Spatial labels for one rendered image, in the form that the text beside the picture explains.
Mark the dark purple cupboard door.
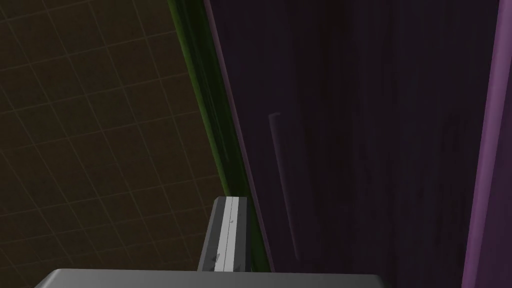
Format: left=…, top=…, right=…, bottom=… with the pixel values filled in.
left=203, top=0, right=501, bottom=288

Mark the dark purple bar handle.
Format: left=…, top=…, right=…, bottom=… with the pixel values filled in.
left=267, top=112, right=302, bottom=263

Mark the green cupboard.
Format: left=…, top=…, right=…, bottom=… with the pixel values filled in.
left=167, top=0, right=273, bottom=273

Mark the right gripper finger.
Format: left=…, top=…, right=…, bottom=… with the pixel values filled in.
left=197, top=195, right=253, bottom=273

